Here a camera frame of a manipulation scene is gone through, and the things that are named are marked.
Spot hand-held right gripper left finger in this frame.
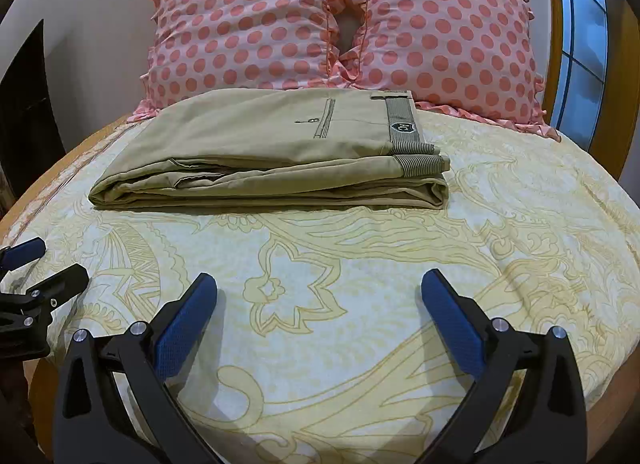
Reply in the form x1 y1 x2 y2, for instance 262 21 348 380
52 272 224 464

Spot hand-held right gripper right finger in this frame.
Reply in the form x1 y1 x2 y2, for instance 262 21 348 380
420 269 589 464

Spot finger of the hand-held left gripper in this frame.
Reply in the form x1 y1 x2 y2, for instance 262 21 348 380
0 264 90 361
0 238 47 272

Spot khaki pants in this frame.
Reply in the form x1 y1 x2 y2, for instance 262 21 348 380
88 88 451 211

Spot dark wooden furniture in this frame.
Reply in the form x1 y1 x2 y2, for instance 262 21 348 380
0 20 68 205

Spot yellow floral bed sheet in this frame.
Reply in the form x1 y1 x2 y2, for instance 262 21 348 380
2 111 632 464

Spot pink polka dot pillow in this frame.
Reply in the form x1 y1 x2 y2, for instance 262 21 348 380
334 0 562 143
127 0 346 123

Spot window with wooden frame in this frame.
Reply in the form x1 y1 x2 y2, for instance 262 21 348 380
542 0 628 179

